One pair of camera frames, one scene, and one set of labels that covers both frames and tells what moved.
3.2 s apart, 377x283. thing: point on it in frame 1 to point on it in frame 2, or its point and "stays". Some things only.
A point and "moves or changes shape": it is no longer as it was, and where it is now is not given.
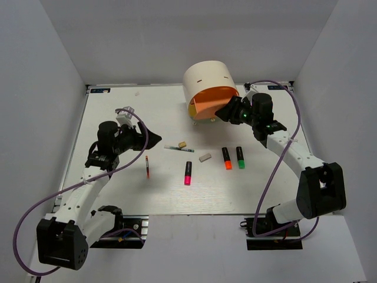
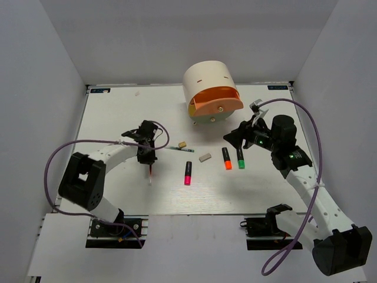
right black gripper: (230, 113) to (245, 131)
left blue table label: (99, 90) stays
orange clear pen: (147, 167) moves or changes shape
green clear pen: (179, 148) stays
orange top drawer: (208, 101) stays
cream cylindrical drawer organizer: (206, 73) stays
